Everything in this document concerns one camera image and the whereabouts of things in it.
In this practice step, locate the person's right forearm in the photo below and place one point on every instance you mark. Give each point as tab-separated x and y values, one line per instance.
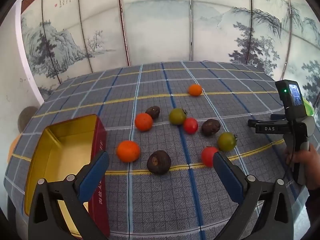
314	202

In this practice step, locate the red and gold tin box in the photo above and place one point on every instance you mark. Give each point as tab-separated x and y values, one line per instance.
65	150

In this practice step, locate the grey round object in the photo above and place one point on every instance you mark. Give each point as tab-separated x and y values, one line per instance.
27	118

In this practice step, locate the landscape painted folding screen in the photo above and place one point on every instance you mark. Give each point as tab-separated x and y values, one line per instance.
160	30

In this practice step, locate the grey plaid tablecloth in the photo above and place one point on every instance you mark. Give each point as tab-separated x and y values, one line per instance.
162	200

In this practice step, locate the red tomato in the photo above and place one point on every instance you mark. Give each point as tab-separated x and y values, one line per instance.
207	156
191	126

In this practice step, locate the orange tangerine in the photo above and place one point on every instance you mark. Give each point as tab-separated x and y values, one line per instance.
128	151
195	90
143	122

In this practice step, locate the orange object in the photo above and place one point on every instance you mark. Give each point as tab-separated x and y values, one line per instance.
13	146

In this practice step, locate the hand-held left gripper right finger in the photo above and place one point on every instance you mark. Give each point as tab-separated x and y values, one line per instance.
228	177

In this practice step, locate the person's right hand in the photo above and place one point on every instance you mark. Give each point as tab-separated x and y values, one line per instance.
314	165

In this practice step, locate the green packet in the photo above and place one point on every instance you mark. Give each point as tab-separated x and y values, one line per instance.
309	108

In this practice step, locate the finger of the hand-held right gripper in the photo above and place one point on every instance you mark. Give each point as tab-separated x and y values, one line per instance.
276	117
251	123

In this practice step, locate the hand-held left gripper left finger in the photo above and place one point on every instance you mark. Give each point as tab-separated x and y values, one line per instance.
96	175

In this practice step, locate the green tomato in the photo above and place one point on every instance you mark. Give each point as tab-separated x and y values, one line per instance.
177	116
227	141

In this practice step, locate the dark brown round fruit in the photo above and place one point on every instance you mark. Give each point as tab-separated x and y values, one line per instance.
159	162
153	112
211	127

